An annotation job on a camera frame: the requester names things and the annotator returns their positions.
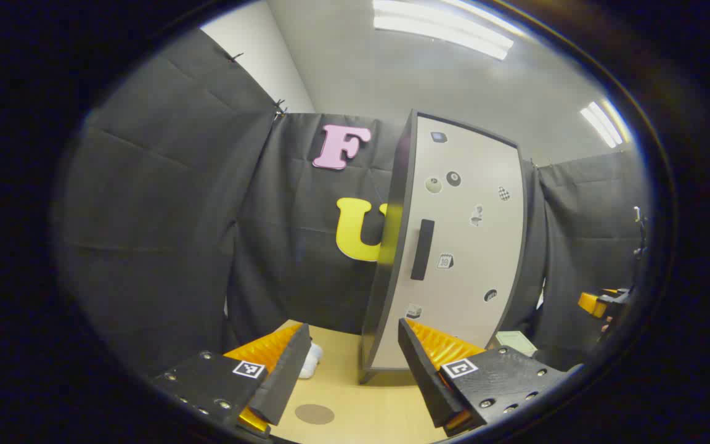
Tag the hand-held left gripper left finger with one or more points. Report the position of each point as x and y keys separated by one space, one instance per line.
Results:
x=284 y=376

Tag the dark grey cabinet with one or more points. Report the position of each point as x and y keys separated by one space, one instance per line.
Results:
x=389 y=265

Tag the brown round coaster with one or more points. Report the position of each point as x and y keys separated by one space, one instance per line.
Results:
x=314 y=414

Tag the white fluffy cloth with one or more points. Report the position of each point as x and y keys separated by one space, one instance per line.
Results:
x=310 y=362

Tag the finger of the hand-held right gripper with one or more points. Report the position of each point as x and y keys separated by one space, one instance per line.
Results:
x=592 y=303

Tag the pale green book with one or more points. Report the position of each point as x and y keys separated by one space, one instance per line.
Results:
x=515 y=342

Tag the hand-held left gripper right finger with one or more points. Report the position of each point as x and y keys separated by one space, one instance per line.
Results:
x=424 y=376

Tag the black backdrop cloth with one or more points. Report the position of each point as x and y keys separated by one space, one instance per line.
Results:
x=164 y=234

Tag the ceiling light panel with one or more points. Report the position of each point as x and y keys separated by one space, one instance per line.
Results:
x=441 y=28
x=604 y=123

